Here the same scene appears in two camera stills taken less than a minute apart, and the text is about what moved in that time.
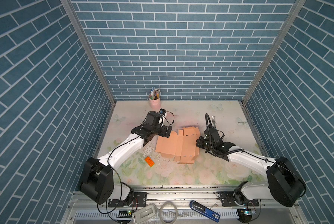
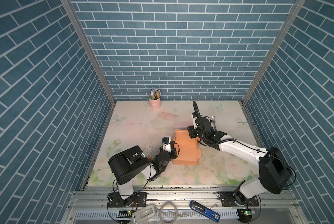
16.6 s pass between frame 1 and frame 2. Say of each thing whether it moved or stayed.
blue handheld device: stayed
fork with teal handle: stayed
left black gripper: moved
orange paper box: stayed
